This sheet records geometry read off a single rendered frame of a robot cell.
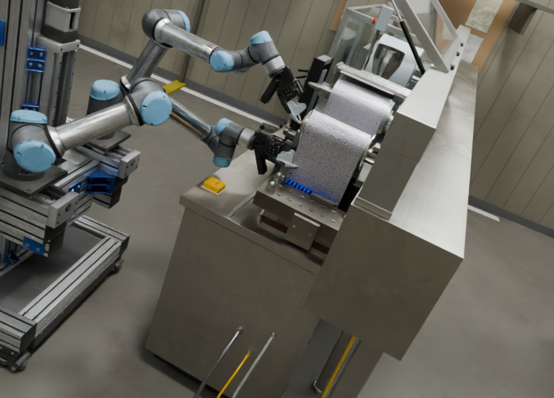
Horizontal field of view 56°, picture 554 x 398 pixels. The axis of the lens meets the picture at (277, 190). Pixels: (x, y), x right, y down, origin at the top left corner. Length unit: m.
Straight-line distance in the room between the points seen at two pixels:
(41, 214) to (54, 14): 0.72
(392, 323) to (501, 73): 4.41
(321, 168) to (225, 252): 0.49
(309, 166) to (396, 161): 0.98
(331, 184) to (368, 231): 0.91
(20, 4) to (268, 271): 1.28
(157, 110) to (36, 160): 0.42
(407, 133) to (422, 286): 0.33
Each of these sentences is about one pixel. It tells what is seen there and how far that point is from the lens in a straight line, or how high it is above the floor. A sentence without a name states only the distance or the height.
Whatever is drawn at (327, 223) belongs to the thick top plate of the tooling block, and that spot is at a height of 1.03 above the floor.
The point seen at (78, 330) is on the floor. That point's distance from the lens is 2.64.
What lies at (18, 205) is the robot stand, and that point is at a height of 0.71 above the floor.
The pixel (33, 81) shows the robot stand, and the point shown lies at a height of 1.08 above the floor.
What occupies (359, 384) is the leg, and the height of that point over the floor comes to 0.96.
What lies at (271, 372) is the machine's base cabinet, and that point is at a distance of 2.21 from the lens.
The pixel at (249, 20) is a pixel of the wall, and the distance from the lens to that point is 5.55.
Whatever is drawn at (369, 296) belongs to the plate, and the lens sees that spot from 1.18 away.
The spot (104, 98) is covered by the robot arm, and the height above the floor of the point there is 1.01.
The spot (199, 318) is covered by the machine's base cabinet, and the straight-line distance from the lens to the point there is 2.21.
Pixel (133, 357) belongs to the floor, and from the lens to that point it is 2.57.
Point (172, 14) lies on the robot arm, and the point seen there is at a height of 1.43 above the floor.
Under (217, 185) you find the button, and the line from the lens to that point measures 2.06.
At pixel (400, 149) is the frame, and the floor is 1.59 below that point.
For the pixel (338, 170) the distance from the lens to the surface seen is 1.98.
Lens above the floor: 1.90
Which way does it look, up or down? 26 degrees down
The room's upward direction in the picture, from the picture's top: 21 degrees clockwise
